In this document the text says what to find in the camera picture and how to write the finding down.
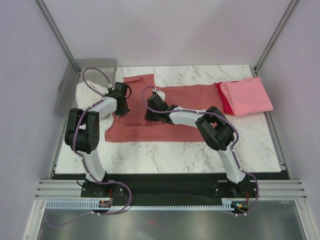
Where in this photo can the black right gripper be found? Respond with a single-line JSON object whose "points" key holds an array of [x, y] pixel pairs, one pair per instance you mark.
{"points": [[148, 116]]}

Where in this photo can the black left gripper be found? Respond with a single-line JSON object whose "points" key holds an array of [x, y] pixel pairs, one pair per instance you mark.
{"points": [[123, 111]]}

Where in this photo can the salmon red t-shirt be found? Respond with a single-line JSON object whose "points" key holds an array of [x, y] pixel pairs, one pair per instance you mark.
{"points": [[133, 127]]}

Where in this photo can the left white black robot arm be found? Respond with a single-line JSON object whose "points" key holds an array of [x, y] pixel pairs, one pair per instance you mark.
{"points": [[82, 132]]}

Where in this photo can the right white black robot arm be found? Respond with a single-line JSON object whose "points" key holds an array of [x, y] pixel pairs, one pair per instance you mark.
{"points": [[217, 132]]}

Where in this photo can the white crumpled t-shirt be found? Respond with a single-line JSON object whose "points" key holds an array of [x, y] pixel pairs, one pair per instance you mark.
{"points": [[84, 96]]}

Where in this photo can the grey transparent plastic bin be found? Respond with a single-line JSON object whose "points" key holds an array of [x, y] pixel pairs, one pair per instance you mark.
{"points": [[100, 71]]}

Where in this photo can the magenta red folded t-shirt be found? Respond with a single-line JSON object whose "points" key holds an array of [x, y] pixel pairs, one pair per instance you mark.
{"points": [[225, 104]]}

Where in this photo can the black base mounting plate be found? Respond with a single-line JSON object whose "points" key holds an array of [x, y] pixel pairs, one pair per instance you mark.
{"points": [[151, 189]]}

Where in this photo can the light pink folded t-shirt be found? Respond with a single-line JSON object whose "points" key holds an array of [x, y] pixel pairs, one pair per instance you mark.
{"points": [[247, 96]]}

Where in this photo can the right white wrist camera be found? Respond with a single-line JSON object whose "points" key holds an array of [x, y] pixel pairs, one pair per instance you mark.
{"points": [[160, 93]]}

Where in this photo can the right aluminium frame post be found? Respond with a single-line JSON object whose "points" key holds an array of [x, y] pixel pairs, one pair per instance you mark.
{"points": [[274, 37]]}

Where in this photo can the aluminium frame post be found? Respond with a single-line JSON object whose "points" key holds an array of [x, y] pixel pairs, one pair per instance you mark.
{"points": [[57, 33], [274, 37]]}

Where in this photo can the left aluminium frame post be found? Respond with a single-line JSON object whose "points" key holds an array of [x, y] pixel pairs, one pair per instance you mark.
{"points": [[57, 33]]}

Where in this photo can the aluminium rail profile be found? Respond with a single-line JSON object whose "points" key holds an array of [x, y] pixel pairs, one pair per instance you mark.
{"points": [[268, 190]]}

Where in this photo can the white slotted cable duct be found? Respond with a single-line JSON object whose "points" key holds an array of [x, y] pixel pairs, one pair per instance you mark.
{"points": [[63, 204]]}

